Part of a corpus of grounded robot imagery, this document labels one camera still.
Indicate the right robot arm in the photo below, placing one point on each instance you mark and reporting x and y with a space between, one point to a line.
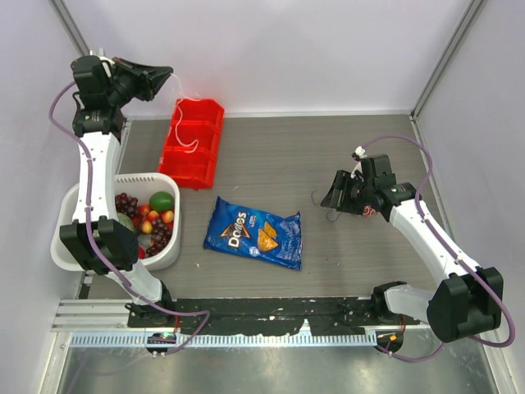
465 301

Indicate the dark grape bunch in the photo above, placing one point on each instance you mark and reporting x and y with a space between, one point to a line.
159 237

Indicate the slotted cable duct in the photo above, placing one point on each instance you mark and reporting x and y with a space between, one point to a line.
160 339

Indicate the purple grape bunch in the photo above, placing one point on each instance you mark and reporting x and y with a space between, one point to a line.
127 205

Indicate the blue Doritos chip bag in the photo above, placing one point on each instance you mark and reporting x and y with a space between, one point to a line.
255 234

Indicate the white fruit basket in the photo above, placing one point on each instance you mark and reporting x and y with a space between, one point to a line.
139 185

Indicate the green melon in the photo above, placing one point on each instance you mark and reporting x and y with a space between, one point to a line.
126 221

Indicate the green avocado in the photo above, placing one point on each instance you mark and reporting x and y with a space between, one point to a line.
161 201

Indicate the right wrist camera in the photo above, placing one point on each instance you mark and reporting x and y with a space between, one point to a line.
358 155

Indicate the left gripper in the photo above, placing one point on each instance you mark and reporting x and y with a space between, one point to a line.
148 79

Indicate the red-yellow peaches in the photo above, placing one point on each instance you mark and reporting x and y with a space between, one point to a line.
151 220

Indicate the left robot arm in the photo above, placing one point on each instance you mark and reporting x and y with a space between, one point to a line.
95 238

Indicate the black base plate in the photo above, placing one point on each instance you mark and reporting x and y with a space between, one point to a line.
326 316

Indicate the red plastic bin rack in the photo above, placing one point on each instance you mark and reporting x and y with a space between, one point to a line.
190 151

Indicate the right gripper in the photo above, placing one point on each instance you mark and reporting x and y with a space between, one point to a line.
342 181

